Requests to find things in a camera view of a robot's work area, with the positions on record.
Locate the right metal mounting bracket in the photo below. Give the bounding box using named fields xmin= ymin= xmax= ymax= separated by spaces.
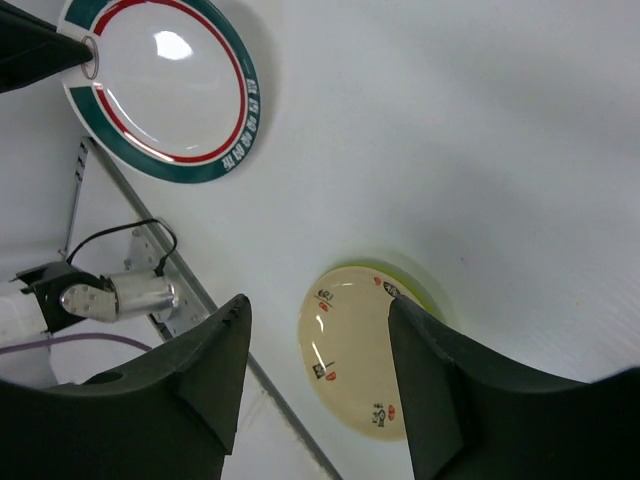
xmin=114 ymin=218 xmax=217 ymax=340

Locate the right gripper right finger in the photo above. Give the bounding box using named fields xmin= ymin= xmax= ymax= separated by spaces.
xmin=388 ymin=296 xmax=639 ymax=479

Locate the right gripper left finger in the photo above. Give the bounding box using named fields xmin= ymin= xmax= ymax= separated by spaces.
xmin=0 ymin=293 xmax=252 ymax=480

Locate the beige plate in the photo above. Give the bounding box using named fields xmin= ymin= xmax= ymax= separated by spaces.
xmin=298 ymin=265 xmax=416 ymax=442

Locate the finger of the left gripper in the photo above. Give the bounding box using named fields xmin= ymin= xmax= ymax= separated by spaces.
xmin=0 ymin=1 xmax=93 ymax=93

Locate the green red rimmed plate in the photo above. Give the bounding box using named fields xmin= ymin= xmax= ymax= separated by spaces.
xmin=57 ymin=1 xmax=261 ymax=184

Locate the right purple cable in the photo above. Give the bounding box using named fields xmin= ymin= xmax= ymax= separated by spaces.
xmin=0 ymin=332 xmax=154 ymax=357

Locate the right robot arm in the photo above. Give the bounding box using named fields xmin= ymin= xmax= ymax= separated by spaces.
xmin=1 ymin=261 xmax=639 ymax=479

